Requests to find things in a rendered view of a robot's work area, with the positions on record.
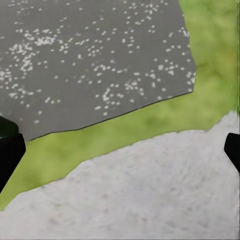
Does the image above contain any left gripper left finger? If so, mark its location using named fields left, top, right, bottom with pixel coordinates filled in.
left=0, top=132, right=26, bottom=193

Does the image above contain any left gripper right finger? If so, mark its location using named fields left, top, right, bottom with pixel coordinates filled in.
left=224, top=133, right=240, bottom=173

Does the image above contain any insectifuge atomizer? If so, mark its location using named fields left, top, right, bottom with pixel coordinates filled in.
left=0, top=116, right=18, bottom=138

